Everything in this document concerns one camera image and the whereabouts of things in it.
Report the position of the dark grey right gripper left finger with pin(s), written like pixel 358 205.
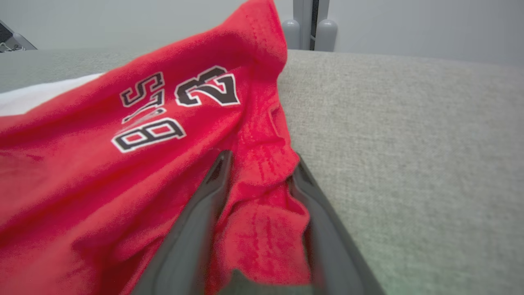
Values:
pixel 180 262

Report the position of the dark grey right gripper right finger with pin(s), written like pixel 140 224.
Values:
pixel 335 262

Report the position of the red number 23 jersey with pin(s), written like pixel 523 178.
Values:
pixel 82 184

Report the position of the grey metal upright post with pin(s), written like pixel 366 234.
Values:
pixel 305 20

